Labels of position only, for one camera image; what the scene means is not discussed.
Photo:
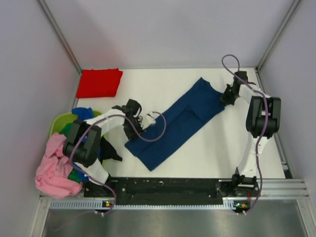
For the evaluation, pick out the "aluminium frame post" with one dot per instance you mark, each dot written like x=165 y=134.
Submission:
x=294 y=7
x=60 y=36

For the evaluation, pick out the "bright blue t shirt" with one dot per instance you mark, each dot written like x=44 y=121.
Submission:
x=82 y=114

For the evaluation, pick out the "left aluminium frame post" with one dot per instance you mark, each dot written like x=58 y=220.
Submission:
x=60 y=36

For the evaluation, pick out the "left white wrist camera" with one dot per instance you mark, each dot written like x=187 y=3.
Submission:
x=148 y=119

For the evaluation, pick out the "navy blue t shirt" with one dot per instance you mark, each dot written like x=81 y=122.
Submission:
x=181 y=121

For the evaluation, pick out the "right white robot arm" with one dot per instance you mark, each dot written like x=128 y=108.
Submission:
x=262 y=122

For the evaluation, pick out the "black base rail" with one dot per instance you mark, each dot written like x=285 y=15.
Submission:
x=165 y=191

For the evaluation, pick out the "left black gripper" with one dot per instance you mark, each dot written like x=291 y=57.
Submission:
x=131 y=136

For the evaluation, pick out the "pink t shirt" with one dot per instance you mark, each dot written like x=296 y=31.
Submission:
x=52 y=174

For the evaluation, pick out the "green t shirt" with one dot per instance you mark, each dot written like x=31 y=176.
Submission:
x=67 y=128

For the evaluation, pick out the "green plastic basket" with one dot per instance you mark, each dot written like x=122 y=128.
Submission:
x=59 y=121

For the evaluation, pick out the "grey slotted cable duct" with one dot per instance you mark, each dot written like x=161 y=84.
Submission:
x=105 y=205

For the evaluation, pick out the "black t shirt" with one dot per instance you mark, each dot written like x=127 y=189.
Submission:
x=107 y=151

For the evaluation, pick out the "right aluminium frame post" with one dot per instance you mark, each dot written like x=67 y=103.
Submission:
x=294 y=7

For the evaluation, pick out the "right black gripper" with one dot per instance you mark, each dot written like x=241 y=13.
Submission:
x=223 y=98

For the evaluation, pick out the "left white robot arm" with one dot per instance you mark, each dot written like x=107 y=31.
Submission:
x=107 y=121

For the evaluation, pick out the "folded red t shirt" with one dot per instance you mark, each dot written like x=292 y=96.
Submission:
x=99 y=83

